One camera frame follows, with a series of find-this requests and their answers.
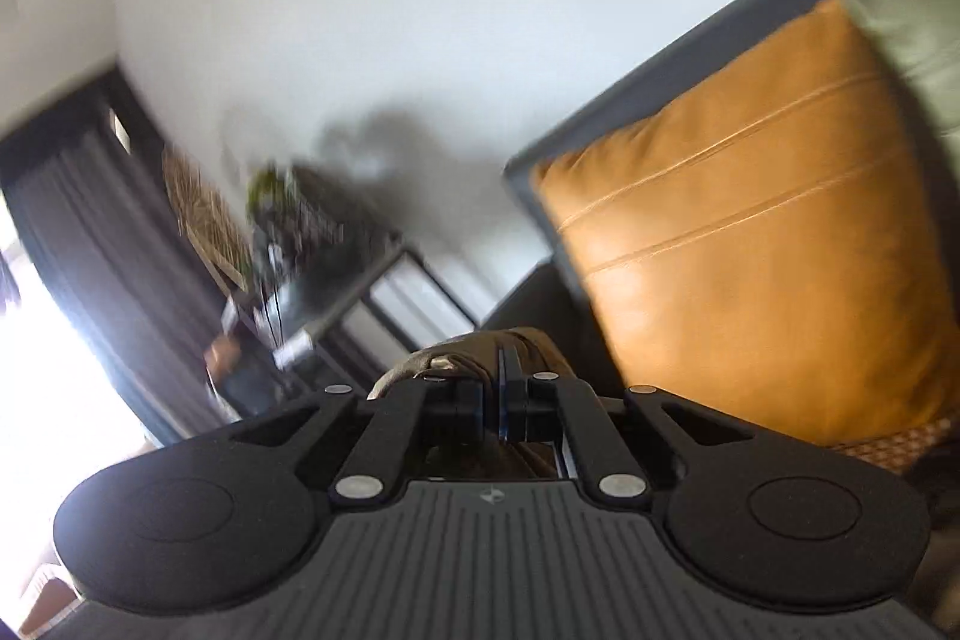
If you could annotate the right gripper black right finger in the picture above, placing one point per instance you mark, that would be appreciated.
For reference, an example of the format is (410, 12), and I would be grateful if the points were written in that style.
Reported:
(759, 515)

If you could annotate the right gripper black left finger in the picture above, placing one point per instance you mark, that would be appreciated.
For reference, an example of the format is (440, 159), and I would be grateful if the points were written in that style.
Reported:
(224, 517)

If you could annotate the olive brown jacket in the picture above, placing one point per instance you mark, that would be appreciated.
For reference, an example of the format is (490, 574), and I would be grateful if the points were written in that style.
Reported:
(475, 356)

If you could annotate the dark storage cabinet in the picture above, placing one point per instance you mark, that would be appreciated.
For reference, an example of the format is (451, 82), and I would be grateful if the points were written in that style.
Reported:
(241, 374)

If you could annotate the black metal shelf rack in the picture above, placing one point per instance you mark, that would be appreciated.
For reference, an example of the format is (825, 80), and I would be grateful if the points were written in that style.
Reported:
(300, 314)

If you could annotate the orange leather cushion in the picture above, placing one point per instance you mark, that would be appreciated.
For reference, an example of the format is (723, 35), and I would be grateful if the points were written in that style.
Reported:
(763, 245)

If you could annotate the woven straw fan decoration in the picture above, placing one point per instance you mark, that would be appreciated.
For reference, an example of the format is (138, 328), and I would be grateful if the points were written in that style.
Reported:
(207, 223)

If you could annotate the dark leather sofa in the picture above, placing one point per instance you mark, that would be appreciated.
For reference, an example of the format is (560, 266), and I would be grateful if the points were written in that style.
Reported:
(551, 297)

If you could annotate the grey curtain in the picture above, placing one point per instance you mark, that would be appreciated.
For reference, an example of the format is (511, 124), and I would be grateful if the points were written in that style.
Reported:
(83, 180)

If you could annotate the green leather cushion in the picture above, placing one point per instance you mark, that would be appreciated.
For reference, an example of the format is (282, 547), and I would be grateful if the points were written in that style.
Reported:
(920, 40)

